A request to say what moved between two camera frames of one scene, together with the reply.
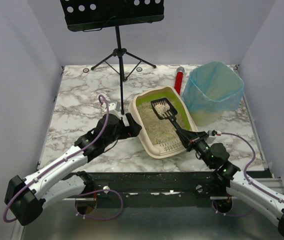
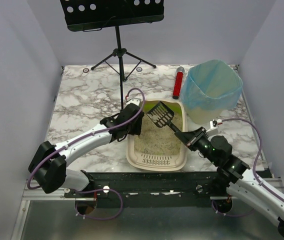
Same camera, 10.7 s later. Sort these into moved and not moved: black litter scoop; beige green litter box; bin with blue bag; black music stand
Moved: beige green litter box; black litter scoop
Not moved: black music stand; bin with blue bag
